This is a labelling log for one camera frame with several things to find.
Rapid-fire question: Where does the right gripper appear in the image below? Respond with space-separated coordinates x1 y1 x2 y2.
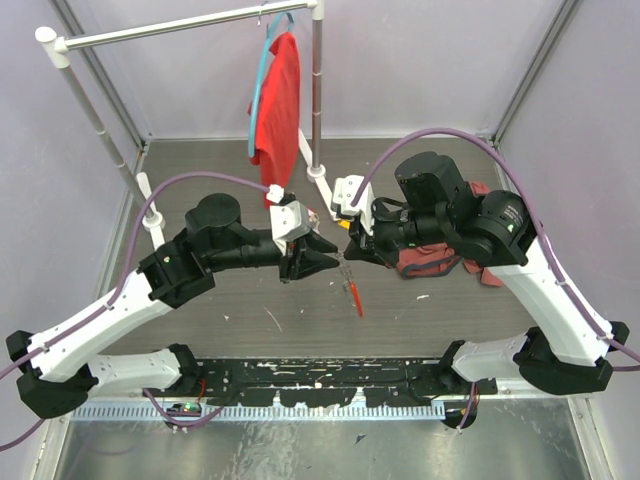
343 196 449 269

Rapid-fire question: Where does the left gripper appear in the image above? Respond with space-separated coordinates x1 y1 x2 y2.
209 229 343 285

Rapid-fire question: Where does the key with yellow tag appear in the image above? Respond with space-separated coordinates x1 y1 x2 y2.
337 219 351 230

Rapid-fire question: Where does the keyring with red tag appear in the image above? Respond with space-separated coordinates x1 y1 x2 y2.
335 252 364 318

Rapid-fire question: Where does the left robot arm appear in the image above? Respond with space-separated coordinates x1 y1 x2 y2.
6 193 339 419

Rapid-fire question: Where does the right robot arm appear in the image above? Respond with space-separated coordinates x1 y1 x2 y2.
332 152 629 395

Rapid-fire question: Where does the key with red tag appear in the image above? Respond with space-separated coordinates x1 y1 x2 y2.
307 208 320 228

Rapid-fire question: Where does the crumpled red shirt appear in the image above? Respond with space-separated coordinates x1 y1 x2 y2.
394 180 506 289

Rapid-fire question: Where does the red shirt on hanger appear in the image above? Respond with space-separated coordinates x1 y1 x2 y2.
250 32 301 187

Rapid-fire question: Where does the blue hanger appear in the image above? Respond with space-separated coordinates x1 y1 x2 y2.
247 11 295 158

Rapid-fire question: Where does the clothes rack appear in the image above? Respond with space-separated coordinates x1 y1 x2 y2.
34 0 346 241

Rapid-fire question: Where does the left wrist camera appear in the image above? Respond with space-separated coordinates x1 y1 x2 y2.
269 200 315 255

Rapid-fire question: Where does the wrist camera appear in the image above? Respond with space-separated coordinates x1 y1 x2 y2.
331 175 375 236
269 200 315 255

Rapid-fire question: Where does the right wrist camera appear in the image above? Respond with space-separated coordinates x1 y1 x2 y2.
331 175 375 236

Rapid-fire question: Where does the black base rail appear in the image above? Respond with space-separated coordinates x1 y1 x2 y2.
152 357 471 408

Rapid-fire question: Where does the grey cable duct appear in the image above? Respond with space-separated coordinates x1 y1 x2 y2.
71 401 446 422

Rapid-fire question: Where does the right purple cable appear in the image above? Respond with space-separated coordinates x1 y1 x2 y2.
349 128 640 374

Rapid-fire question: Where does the purple cable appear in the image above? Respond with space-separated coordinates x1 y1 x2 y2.
349 128 640 374
0 172 286 449

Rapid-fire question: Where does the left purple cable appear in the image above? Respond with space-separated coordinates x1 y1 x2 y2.
0 172 286 449

